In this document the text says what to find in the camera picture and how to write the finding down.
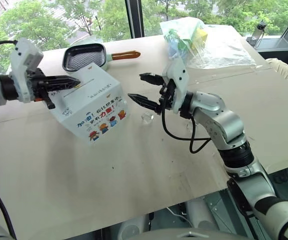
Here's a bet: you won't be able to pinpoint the clear plastic bag with toys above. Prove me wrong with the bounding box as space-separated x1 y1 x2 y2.
159 16 258 70

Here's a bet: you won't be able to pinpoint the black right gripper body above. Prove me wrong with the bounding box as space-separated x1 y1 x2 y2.
158 78 177 111

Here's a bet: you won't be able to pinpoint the white box with cartoon print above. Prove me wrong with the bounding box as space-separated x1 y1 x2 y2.
49 62 130 147

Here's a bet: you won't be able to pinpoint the black window frame post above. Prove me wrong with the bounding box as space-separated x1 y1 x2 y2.
124 0 145 40

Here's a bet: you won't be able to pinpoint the pale green pan, brown handle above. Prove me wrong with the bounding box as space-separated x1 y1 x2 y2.
62 43 142 73

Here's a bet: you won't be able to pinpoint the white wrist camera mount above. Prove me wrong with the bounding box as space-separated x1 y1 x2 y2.
9 37 45 104
162 58 189 115

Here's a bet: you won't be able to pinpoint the person in beige clothes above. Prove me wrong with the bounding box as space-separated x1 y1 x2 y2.
265 53 288 97

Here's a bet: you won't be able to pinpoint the small clear plastic cube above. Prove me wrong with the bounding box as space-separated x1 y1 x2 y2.
140 112 155 125

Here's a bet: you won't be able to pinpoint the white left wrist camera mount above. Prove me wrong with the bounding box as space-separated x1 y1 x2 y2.
9 37 45 104

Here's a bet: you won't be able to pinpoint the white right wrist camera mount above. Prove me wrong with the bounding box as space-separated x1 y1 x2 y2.
162 58 189 115

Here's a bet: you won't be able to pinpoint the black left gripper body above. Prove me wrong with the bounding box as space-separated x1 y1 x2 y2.
25 67 57 110

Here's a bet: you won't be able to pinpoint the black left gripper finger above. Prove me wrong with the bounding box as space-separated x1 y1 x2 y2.
43 74 82 85
42 82 81 92

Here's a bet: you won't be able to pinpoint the grey robot torso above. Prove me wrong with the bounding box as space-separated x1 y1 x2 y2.
133 225 250 240

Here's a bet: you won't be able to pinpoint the black cable at left shoulder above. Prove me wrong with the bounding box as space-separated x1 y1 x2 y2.
0 176 18 240

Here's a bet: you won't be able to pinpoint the grey rounded robot leg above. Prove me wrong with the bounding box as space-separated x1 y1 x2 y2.
115 214 151 240
185 196 219 228

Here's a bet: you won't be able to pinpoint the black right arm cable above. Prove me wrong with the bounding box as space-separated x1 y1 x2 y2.
160 98 213 154

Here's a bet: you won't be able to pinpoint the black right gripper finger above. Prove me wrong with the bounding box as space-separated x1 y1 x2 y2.
127 93 163 115
139 72 165 87

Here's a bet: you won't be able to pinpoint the clear water bottle, black cap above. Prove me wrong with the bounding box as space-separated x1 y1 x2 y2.
252 19 268 49

